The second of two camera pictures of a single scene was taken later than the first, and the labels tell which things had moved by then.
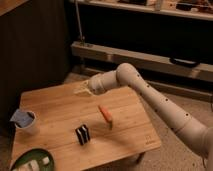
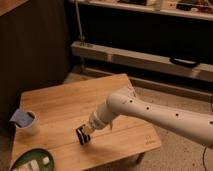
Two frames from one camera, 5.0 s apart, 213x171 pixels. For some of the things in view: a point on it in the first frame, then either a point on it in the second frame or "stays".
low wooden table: [80, 132] stays
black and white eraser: [83, 134] stays
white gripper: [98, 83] to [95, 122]
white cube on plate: [45, 160] stays
